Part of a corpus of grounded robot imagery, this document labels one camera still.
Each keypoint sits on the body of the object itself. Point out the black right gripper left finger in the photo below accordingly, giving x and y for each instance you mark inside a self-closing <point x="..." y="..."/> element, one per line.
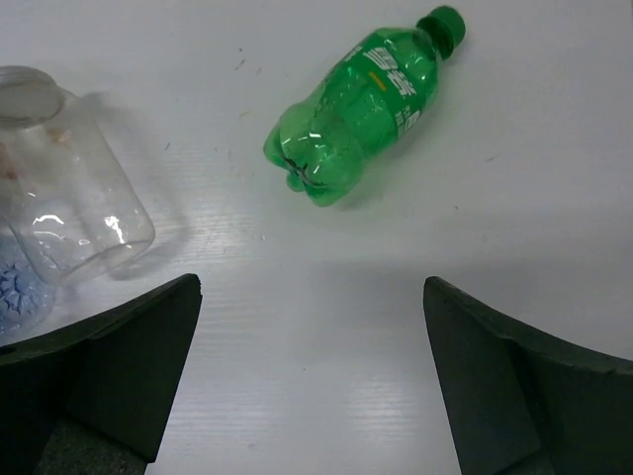
<point x="95" y="397"/>

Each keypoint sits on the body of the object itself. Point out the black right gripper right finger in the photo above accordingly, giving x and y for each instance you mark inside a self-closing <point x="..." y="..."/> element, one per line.
<point x="521" y="401"/>

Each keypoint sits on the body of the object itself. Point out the blue label water bottle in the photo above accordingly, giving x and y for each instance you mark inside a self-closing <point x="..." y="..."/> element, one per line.
<point x="26" y="301"/>

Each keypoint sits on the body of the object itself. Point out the clear capless plastic bottle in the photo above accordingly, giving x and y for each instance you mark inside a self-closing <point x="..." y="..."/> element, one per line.
<point x="64" y="195"/>

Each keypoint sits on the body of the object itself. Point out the green plastic soda bottle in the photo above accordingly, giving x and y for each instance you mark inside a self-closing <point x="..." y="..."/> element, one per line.
<point x="366" y="103"/>

